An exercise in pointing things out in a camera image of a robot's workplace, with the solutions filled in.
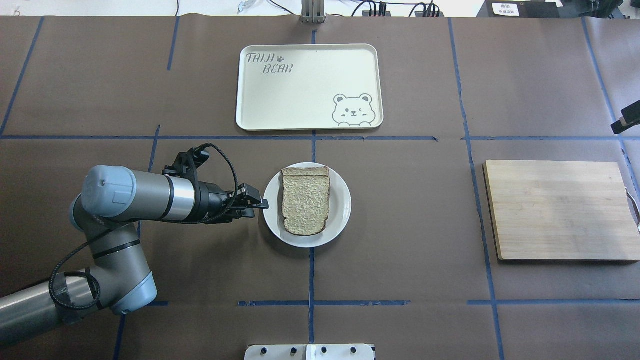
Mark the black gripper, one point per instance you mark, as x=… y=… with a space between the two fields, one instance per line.
x=214 y=200

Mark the brown bread slice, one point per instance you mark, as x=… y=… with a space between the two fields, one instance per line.
x=305 y=204

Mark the white round plate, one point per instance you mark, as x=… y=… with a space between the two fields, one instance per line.
x=340 y=207

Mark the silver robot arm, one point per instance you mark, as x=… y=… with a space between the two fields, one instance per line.
x=113 y=199

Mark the bread slice on plate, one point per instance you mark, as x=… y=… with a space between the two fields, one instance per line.
x=321 y=171

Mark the cream bear serving tray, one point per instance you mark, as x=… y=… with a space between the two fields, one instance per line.
x=309 y=87

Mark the light wooden cutting board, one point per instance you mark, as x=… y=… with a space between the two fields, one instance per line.
x=560 y=211

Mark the black rectangular box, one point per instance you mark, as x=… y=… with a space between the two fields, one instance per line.
x=527 y=9

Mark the aluminium frame post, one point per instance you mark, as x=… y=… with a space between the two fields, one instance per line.
x=313 y=11

